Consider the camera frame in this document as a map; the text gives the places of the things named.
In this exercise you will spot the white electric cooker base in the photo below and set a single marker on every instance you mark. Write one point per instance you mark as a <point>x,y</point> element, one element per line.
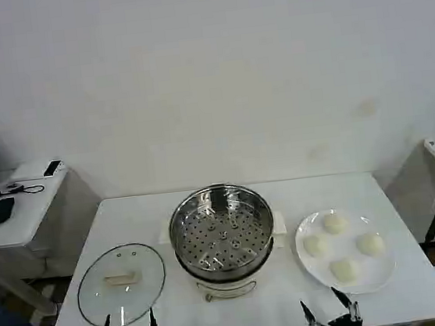
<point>278,227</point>

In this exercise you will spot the perforated steel steamer basket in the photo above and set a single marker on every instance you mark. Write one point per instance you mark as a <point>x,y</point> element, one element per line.
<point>222,241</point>

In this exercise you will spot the white round plate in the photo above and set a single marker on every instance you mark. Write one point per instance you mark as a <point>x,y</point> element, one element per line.
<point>379,270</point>

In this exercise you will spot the white steamed bun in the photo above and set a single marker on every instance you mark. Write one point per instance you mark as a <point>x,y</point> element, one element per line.
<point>335,223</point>
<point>344,270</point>
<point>315,245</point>
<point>370,244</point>

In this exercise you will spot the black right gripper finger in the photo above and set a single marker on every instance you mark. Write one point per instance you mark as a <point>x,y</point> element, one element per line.
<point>347,305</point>
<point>310,317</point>

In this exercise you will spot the small black and white device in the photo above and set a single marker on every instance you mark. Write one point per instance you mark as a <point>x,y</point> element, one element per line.
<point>53,168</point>

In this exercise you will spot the oval glass lid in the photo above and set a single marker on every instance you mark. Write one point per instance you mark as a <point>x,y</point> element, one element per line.
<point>97,279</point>

